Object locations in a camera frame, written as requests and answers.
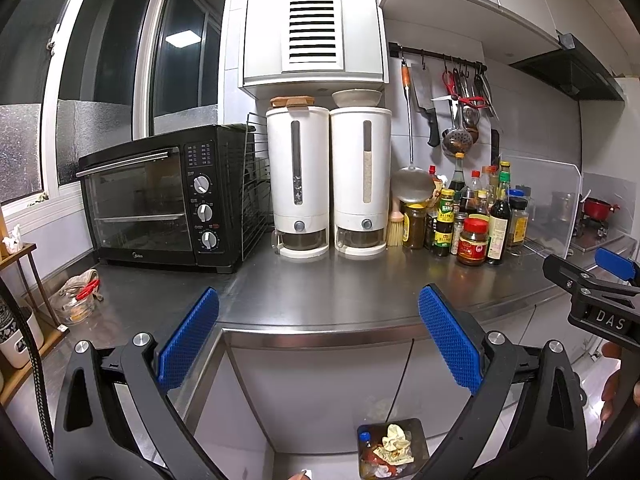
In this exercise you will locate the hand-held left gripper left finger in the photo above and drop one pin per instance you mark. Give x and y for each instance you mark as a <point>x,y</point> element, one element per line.
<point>190,335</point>

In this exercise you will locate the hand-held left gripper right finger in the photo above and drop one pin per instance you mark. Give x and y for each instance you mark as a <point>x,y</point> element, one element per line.
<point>447,340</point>

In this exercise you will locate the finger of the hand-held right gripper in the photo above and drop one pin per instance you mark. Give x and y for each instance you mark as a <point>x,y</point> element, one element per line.
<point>617,264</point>
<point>575,280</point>

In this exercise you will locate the stainless steel trash bin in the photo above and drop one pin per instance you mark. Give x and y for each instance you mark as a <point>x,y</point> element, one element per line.
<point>417,440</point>

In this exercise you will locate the beige paper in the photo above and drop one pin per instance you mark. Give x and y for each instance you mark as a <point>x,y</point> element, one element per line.
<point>397,442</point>

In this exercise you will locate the small blue-capped bottle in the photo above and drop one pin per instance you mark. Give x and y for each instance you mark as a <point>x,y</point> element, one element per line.
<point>365,439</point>

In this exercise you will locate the person's right hand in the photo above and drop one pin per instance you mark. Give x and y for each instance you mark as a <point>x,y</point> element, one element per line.
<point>617,390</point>

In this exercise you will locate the gas stove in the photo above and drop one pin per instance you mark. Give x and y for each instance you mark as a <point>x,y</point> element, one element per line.
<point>597,237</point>

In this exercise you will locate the red pot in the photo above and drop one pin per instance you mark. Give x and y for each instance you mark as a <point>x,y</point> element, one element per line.
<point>597,208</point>

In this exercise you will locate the steel pot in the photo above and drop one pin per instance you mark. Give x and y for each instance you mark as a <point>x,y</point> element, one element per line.
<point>562,207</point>

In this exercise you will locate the group of condiment bottles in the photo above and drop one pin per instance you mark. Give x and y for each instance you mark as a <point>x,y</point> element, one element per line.
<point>472,247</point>

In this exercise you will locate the clear splash guard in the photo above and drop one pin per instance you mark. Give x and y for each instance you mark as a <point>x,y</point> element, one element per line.
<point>550,175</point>

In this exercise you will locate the red kitchen tool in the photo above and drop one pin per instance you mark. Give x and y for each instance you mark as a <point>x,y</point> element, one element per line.
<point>89,290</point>

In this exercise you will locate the beige cloth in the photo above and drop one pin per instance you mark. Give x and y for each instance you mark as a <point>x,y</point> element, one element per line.
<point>90,276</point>

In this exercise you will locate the glass bowl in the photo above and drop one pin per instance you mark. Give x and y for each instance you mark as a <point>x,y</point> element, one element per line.
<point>75,312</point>

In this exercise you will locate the wooden dish brush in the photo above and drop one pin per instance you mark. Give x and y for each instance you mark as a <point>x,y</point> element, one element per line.
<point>396,230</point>

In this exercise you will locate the black toaster oven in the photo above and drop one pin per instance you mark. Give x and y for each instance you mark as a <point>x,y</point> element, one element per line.
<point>140,210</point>

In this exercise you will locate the white patterned canister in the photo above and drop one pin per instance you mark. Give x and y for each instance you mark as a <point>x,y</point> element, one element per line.
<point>22,345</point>

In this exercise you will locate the steel slotted spoon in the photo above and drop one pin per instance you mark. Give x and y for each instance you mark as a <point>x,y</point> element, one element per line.
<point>456,142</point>

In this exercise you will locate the wooden shelf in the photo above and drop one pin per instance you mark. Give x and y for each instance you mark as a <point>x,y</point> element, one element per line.
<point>27,249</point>

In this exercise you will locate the black range hood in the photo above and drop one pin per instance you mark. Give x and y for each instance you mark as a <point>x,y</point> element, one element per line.
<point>575,72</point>

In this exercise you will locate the white grain dispenser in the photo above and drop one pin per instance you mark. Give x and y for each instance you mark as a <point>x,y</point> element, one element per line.
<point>285,160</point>
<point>350,160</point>

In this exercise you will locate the white crumpled paper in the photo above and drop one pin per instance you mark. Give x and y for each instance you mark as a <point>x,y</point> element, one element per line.
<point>12,242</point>

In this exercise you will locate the steel tongs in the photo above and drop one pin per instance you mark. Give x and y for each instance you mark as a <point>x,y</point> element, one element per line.
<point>486,90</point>

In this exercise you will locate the red kitchen scissors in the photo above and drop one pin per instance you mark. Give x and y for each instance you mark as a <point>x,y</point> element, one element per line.
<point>452,87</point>

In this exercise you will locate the brown wooden board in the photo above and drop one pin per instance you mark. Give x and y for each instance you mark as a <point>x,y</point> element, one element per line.
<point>292,101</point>

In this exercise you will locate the ceramic bowl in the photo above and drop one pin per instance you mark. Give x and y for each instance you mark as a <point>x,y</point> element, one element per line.
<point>357,98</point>

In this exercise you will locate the white upper cabinet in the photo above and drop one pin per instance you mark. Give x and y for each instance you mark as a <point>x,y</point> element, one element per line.
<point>450,0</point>

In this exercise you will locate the white vented cabinet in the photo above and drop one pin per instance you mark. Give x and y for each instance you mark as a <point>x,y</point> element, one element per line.
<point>265,20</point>

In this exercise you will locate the black utensil rail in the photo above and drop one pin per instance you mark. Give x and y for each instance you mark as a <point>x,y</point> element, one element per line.
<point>430,55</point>

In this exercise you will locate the window with white frame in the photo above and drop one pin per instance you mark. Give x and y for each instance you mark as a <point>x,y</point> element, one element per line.
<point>185,60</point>

